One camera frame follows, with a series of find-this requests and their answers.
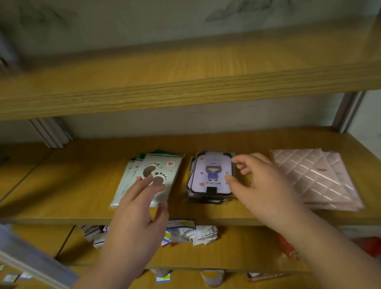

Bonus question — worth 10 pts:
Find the person's right hand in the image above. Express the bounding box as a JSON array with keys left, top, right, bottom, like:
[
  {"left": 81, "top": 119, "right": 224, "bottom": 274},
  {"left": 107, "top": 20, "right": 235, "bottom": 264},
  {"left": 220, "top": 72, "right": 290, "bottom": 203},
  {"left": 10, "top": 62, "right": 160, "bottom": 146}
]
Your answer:
[{"left": 222, "top": 147, "right": 311, "bottom": 239}]

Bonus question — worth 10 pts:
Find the person's left hand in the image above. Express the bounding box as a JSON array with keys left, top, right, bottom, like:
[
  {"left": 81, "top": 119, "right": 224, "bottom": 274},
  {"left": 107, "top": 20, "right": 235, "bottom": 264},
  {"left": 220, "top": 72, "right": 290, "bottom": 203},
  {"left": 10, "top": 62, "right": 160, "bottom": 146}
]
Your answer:
[{"left": 89, "top": 173, "right": 177, "bottom": 283}]

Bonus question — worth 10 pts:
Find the purple cartoon girl card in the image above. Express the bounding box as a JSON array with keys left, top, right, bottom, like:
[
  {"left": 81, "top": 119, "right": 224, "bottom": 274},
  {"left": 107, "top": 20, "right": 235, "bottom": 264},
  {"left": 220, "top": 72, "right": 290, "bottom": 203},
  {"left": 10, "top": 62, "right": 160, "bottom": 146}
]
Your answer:
[
  {"left": 184, "top": 155, "right": 237, "bottom": 208},
  {"left": 182, "top": 150, "right": 238, "bottom": 205}
]

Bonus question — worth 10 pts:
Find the pale patterned card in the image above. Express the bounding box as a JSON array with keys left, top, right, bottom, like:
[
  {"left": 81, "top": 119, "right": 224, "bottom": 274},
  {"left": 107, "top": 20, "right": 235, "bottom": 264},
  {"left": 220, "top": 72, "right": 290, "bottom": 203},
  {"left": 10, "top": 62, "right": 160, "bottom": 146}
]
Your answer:
[{"left": 133, "top": 149, "right": 189, "bottom": 210}]

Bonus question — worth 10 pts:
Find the person's right forearm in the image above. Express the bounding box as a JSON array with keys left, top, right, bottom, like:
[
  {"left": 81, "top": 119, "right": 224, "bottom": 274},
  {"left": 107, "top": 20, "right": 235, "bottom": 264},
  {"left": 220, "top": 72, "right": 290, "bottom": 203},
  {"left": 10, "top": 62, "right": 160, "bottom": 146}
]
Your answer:
[{"left": 280, "top": 196, "right": 381, "bottom": 289}]

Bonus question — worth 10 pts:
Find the white round cup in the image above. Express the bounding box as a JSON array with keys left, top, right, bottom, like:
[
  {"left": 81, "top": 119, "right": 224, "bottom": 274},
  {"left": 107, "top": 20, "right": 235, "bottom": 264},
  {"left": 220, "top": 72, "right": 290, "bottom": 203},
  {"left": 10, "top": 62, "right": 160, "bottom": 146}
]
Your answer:
[
  {"left": 200, "top": 268, "right": 227, "bottom": 289},
  {"left": 149, "top": 267, "right": 172, "bottom": 279}
]

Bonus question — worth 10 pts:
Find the flat striped packet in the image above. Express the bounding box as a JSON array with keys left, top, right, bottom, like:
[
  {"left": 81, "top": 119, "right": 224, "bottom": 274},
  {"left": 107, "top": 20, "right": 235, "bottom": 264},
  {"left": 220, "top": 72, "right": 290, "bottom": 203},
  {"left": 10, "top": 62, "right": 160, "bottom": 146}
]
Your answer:
[{"left": 246, "top": 268, "right": 287, "bottom": 283}]

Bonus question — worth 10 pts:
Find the red plastic basket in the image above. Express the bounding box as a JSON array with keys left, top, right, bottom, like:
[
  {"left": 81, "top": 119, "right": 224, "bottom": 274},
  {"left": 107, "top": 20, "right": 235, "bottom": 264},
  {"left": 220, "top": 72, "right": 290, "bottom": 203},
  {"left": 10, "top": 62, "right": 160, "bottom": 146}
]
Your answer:
[{"left": 352, "top": 234, "right": 381, "bottom": 260}]

